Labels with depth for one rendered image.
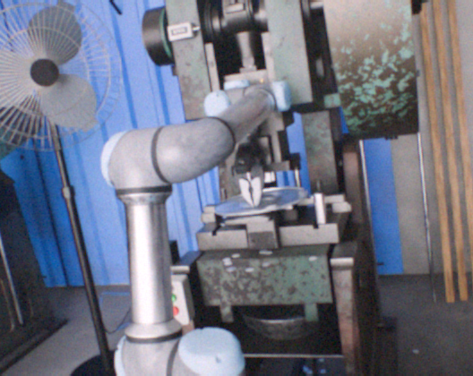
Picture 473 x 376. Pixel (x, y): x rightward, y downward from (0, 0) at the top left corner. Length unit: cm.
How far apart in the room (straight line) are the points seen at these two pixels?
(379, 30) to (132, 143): 59
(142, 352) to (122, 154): 39
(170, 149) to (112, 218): 236
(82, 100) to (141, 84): 103
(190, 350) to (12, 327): 198
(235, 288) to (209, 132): 69
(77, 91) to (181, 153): 113
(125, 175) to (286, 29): 69
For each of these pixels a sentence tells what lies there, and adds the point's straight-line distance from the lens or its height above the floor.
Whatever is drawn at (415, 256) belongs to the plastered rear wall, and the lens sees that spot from 294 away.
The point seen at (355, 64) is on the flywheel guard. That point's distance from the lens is 124.
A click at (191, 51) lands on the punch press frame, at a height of 126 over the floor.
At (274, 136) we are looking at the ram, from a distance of 157.
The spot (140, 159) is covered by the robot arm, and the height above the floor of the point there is 103.
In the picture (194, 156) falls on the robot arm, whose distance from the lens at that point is 97.
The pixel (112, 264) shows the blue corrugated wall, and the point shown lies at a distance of 342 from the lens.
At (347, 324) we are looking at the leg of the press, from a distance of 148.
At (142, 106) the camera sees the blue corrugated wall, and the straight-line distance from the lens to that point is 306.
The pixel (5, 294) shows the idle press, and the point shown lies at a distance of 285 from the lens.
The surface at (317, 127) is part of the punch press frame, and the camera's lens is 180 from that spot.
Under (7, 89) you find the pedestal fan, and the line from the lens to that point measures 204.
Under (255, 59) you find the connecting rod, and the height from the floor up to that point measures 121.
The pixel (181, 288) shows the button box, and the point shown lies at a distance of 150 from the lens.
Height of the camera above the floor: 114
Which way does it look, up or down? 11 degrees down
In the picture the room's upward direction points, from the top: 9 degrees counter-clockwise
